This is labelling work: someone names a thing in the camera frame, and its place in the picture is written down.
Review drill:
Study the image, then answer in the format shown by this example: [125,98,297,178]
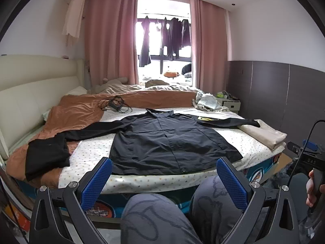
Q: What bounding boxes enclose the black long-sleeve jacket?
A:
[64,109,259,176]

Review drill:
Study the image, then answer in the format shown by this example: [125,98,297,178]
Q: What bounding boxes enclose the dark hanging clothes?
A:
[135,16,192,68]

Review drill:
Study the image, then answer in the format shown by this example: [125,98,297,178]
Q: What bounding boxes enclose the person's right hand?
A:
[305,170,325,208]

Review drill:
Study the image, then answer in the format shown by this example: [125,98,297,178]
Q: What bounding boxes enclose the blue cartoon mattress side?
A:
[15,152,283,219]

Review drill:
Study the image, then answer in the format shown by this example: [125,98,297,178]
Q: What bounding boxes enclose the person's legs in grey trousers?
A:
[121,176,242,243]

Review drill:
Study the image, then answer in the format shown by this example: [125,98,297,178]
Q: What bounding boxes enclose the beige folded cloth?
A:
[238,119,287,150]

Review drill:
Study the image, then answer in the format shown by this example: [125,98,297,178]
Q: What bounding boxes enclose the black folded garment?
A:
[25,134,70,181]

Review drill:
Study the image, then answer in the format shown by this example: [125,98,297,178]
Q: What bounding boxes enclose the orange-brown blanket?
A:
[5,90,196,188]

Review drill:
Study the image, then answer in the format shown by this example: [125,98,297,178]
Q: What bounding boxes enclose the white bedside drawer cabinet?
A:
[216,90,241,114]

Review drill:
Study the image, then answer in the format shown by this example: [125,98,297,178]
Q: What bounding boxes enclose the white pillow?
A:
[66,86,88,96]

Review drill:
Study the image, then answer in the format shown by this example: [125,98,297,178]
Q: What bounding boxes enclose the crumpled patterned white cloth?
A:
[192,90,230,112]

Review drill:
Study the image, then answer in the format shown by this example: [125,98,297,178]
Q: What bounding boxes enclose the cream padded headboard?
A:
[1,54,84,160]

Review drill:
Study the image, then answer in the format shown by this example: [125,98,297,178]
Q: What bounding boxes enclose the orange plush toy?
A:
[164,72,179,78]

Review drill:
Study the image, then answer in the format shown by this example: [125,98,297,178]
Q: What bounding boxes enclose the pink left curtain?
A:
[85,0,138,85]

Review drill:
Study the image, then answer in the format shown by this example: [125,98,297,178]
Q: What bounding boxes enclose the pink curtain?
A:
[85,0,138,85]
[190,0,228,94]

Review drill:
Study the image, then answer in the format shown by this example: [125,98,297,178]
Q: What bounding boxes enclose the pink right curtain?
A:
[190,0,228,94]

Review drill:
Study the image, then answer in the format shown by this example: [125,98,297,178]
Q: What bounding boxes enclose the cream hanging cloth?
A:
[62,0,85,46]

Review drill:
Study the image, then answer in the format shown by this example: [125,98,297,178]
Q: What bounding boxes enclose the black cable bundle with charger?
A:
[97,95,133,114]

